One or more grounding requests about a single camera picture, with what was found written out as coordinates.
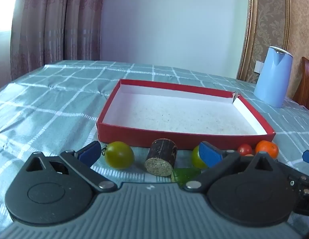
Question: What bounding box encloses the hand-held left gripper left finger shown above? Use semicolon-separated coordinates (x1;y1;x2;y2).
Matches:
21;141;119;194

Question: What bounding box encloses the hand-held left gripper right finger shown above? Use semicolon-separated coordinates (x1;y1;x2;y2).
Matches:
184;141;282;194

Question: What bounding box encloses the green tomato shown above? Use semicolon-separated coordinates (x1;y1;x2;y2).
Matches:
103;141;135;170

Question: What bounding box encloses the green cucumber piece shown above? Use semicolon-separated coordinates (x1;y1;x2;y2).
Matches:
171;168;202;188

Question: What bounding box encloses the orange mandarin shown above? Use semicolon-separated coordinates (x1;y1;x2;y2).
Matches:
255;140;279;159

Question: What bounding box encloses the large dark sugarcane piece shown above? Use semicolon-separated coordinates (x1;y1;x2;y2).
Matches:
144;139;178;177

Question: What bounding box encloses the red cardboard box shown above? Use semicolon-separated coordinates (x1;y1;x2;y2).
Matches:
97;79;276;150

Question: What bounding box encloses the round yellow-green fruit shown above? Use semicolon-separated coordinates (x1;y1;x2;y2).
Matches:
191;146;208;169

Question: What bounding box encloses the red cherry tomato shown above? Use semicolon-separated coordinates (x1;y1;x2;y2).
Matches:
237;144;253;156

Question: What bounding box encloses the grey-green checked tablecloth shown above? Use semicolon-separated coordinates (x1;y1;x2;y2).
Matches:
0;60;309;239

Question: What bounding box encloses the wooden chair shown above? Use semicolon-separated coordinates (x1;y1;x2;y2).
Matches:
293;57;309;110

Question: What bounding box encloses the light blue kettle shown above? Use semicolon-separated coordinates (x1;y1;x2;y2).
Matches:
253;46;293;108

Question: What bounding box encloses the pink patterned curtain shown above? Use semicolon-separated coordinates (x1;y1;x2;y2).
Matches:
10;0;106;80

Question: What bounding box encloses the gold wall moulding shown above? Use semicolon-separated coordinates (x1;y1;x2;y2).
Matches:
236;0;291;81

